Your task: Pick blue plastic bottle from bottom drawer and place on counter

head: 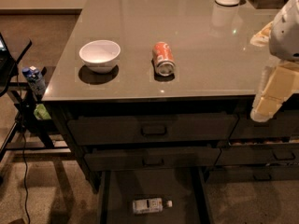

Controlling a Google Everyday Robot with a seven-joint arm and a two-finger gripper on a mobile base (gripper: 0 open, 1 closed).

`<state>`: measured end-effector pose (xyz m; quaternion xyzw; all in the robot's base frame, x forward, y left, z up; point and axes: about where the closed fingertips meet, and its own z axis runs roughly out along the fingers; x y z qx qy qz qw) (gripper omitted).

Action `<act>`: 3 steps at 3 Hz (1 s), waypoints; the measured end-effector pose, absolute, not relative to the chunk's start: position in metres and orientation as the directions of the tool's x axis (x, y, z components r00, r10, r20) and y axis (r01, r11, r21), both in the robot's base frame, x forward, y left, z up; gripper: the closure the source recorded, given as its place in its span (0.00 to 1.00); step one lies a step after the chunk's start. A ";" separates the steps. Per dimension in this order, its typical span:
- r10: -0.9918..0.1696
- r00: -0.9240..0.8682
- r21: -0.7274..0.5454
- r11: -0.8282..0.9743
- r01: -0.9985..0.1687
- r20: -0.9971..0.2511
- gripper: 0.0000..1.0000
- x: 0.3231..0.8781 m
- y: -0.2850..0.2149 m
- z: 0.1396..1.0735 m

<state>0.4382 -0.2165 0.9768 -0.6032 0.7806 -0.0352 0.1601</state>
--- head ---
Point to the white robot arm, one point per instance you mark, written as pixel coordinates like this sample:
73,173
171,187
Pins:
281,35

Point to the top right drawer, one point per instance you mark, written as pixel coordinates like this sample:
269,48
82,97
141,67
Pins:
283,124

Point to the middle right drawer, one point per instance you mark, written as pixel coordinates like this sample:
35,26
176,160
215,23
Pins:
258,154

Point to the top left drawer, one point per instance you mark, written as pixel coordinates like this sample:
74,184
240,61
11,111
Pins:
148,129

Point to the open bottom left drawer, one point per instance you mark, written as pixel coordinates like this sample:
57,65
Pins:
185,187

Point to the middle left drawer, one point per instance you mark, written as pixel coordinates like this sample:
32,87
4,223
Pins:
149,158

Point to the blue bottle on side stand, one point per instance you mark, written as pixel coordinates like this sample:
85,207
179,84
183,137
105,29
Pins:
35,80

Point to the orange soda can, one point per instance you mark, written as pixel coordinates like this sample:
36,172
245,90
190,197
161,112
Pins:
163,60

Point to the white ceramic bowl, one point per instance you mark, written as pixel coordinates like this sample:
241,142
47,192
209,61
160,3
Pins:
100,56

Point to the green packet on stand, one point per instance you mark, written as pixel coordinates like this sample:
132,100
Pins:
41,112

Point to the black side table stand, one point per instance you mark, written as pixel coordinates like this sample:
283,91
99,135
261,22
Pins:
24,100

